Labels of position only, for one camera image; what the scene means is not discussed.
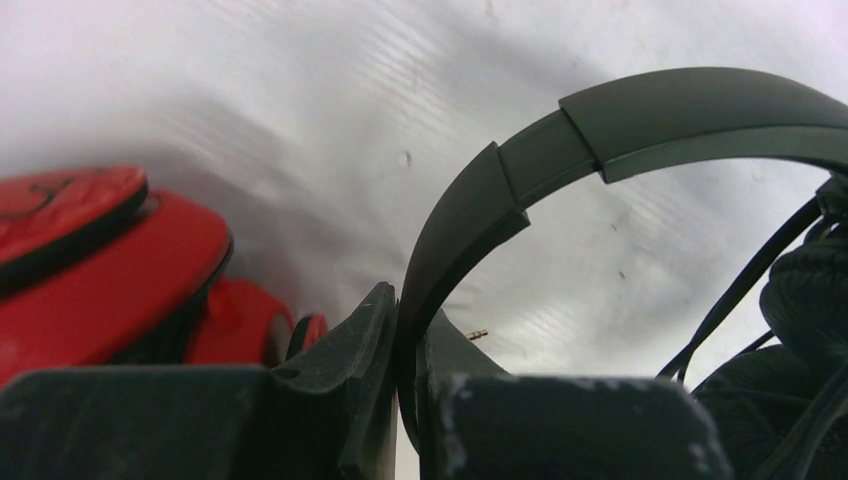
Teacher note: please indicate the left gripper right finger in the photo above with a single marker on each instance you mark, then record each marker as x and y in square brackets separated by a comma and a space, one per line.
[445, 360]

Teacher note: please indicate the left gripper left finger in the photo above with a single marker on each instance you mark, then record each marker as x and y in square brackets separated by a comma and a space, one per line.
[338, 397]

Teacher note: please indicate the red black headphones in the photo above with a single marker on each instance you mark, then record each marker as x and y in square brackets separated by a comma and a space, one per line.
[97, 269]

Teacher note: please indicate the small black headphones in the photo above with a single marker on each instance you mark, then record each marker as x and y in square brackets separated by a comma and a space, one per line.
[759, 391]

